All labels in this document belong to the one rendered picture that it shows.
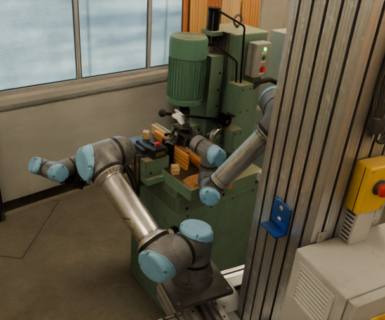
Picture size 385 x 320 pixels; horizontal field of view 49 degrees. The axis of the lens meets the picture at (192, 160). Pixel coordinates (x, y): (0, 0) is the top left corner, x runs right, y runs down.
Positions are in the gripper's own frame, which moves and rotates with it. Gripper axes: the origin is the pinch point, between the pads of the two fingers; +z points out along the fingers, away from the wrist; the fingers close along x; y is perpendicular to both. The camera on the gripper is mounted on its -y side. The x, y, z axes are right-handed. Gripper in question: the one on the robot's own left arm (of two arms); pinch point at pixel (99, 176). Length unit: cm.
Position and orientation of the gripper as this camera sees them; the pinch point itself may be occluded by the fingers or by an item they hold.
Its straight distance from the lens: 211.9
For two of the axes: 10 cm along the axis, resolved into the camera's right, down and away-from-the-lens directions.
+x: 6.1, 4.2, -6.7
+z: 6.5, 2.3, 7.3
